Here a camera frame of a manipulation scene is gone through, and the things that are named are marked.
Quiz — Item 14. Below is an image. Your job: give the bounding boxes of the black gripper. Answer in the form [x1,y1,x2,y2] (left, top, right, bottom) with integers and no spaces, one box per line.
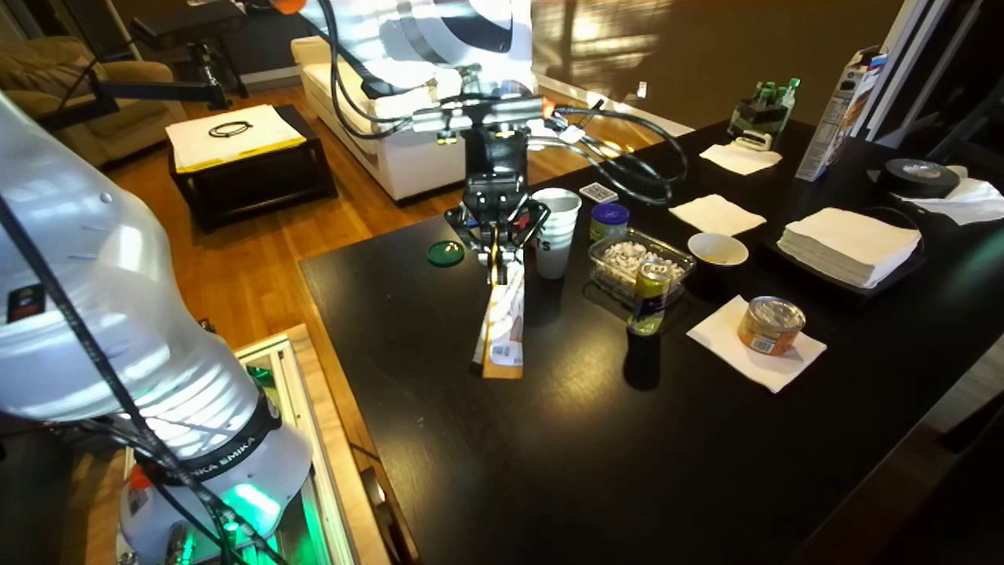
[445,126,552,272]

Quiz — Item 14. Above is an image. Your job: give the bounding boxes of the white plastic cup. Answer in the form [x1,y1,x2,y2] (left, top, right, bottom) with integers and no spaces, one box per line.
[530,184,585,284]

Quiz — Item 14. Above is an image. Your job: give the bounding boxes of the white orange snack packet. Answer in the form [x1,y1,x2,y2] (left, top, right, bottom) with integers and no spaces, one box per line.
[472,253,530,382]

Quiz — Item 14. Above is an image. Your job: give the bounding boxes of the green round lid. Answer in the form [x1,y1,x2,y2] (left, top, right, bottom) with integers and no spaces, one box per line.
[425,239,468,269]

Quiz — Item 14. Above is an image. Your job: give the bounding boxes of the small white card box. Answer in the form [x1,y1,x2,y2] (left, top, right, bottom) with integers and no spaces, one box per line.
[577,180,620,206]

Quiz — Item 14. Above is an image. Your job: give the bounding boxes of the small jar with blue lid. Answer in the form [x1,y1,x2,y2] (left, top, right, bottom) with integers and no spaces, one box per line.
[588,201,634,252]

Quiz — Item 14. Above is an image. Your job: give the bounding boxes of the clear plastic food container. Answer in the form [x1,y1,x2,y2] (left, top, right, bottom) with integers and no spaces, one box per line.
[585,227,700,317]

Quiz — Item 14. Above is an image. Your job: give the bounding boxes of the dark bottle with yellow liquid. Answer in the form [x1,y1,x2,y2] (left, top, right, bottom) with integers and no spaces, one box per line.
[620,253,672,392]

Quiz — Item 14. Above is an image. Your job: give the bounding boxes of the white paper napkin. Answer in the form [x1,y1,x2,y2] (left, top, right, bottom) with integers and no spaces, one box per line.
[698,135,786,180]
[668,190,770,239]
[684,293,830,397]

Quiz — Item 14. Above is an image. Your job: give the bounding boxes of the small white bowl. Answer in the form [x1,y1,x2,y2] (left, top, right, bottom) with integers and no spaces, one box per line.
[684,228,752,269]

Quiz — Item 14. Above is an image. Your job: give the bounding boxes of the black box with white top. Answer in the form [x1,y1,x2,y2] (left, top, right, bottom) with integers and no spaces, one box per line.
[165,103,338,231]

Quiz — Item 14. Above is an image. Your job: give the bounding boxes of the white bag with black print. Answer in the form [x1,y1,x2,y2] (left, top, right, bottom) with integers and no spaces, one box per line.
[164,101,311,176]

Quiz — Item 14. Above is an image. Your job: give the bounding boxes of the tin can with orange label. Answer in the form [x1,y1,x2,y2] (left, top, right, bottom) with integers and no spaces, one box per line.
[735,293,810,358]

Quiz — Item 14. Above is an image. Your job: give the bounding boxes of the green toy figures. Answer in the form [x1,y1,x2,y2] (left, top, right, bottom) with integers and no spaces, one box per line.
[728,73,808,139]

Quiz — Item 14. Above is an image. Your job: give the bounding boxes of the orange cereal box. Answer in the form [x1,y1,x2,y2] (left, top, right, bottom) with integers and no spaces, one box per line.
[793,43,889,184]

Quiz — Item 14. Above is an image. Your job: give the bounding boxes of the stack of white napkins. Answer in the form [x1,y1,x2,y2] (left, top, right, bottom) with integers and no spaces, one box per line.
[776,203,927,293]

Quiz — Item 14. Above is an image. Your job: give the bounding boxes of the olive armchair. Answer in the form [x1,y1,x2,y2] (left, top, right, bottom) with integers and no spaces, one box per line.
[0,35,187,171]

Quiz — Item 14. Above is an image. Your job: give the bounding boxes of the black round object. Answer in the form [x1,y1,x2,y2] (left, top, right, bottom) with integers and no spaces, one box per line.
[877,155,961,201]

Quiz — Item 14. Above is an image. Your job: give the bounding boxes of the grey step ladder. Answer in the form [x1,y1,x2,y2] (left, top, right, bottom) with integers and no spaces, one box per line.
[866,0,1004,161]

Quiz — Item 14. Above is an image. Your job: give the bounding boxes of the white cloth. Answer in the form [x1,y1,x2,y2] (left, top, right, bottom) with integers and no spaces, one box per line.
[919,163,1004,228]

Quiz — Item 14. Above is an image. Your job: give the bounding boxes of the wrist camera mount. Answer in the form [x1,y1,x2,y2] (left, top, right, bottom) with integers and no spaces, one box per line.
[402,90,550,139]

